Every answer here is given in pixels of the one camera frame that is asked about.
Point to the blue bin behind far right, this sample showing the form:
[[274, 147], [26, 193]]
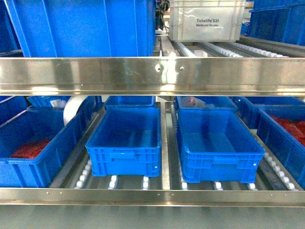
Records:
[[248, 107]]

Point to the large blue tote upper shelf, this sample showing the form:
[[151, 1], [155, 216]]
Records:
[[84, 28]]

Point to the clear plastic bag red parts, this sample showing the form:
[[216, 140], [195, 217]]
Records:
[[192, 102]]

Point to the blue bin behind centre right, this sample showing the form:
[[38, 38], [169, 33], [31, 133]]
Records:
[[212, 103]]

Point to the blue bin with red parts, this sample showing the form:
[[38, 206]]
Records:
[[36, 143]]

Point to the grey Totelife crate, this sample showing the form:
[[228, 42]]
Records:
[[206, 20]]

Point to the stainless steel shelf rack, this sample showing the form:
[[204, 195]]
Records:
[[167, 74]]

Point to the blue bin behind centre left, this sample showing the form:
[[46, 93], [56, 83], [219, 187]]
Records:
[[130, 101]]

